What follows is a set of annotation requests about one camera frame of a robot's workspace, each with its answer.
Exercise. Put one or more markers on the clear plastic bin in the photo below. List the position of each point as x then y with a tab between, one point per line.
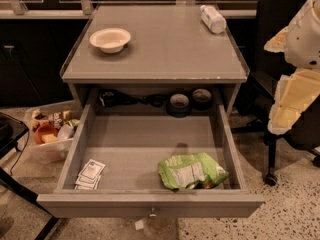
58	150

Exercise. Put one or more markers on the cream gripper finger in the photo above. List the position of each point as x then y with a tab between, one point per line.
294	94
277	43

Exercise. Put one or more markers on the metal drawer knob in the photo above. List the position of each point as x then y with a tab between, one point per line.
153	213

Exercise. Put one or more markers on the white paper bowl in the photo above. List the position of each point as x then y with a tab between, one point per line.
110	40

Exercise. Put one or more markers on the black tape roll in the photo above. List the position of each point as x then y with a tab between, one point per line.
178	105

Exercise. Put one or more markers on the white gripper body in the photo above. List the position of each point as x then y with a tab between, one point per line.
304	40

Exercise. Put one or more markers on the green rice chip bag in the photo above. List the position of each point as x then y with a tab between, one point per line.
191	171

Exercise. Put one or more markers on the grey open drawer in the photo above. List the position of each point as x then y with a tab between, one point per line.
130	141

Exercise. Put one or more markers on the white sugar packets stack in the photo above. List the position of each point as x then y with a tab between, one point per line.
90	175

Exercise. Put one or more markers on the snack packets in bin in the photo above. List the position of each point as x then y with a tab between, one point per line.
56	119

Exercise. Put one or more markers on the black office chair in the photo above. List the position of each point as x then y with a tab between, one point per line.
256	96

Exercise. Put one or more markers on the white plastic bottle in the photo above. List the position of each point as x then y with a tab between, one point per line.
215	22

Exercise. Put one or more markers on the dark tape roll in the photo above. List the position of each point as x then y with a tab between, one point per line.
201	99

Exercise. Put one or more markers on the orange bowl in bin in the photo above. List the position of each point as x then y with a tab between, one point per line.
45	133

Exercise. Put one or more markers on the grey cabinet counter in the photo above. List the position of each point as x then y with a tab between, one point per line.
169	45

